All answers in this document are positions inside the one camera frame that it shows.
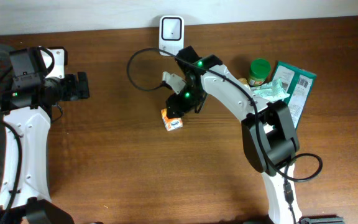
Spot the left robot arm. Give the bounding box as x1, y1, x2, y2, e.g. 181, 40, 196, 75
0, 44, 90, 223

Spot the black right camera cable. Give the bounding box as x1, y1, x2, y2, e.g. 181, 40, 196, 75
126, 47, 324, 224

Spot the green lid gel jar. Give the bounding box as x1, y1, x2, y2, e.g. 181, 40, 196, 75
248, 58, 271, 86

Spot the teal wipes packet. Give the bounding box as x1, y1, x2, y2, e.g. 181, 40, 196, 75
250, 78, 290, 102

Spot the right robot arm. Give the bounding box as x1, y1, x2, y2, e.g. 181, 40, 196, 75
165, 47, 302, 223

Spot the green 3M gloves packet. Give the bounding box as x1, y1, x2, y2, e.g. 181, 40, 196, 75
272, 61, 316, 129

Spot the white tube gold cap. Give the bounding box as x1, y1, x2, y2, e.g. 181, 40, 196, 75
239, 78, 250, 88

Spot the orange small packet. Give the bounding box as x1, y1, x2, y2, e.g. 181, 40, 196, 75
161, 108, 183, 131

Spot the black camera cable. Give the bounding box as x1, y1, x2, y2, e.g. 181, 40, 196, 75
126, 47, 324, 224
0, 45, 64, 224

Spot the black left camera cable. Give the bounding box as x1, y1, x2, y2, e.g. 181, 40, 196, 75
0, 45, 64, 224

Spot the white barcode scanner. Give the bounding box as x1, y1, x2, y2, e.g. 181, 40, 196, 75
158, 16, 185, 56

